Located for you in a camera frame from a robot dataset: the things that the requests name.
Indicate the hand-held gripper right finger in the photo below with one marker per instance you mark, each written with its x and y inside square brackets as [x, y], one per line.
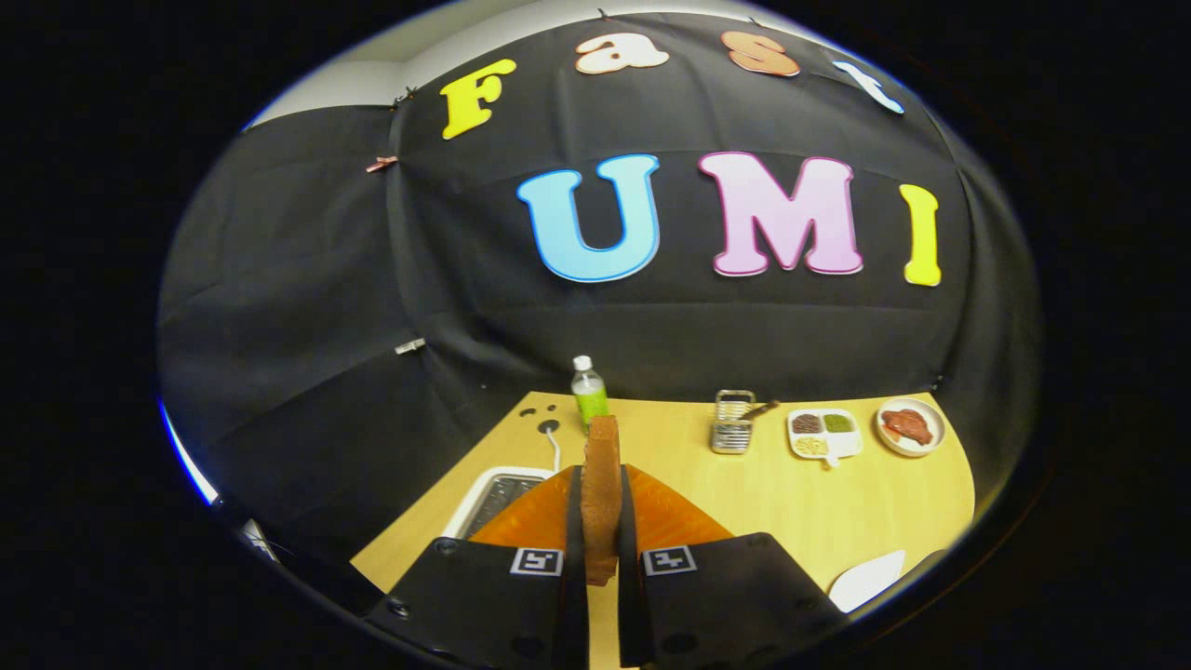
[726, 605]

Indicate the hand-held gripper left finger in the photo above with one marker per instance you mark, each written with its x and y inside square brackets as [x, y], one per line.
[484, 605]

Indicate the bread slice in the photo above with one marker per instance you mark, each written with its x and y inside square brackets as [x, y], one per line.
[602, 484]

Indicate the white toaster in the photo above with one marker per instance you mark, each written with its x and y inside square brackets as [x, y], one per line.
[502, 490]

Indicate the white rectangular plate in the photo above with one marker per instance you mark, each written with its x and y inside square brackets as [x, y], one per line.
[865, 582]

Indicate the white divided dish of beans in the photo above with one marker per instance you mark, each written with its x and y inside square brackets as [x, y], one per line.
[842, 445]

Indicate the green label plastic bottle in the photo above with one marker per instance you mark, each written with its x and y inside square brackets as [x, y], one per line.
[589, 400]

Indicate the red meat slice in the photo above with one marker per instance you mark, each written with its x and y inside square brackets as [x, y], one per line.
[907, 426]

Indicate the small white meat plate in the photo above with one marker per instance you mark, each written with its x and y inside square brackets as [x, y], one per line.
[935, 445]

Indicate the white clip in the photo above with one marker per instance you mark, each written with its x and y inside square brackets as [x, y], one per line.
[409, 345]

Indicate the wooden clothes peg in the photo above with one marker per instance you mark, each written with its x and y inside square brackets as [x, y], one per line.
[381, 164]

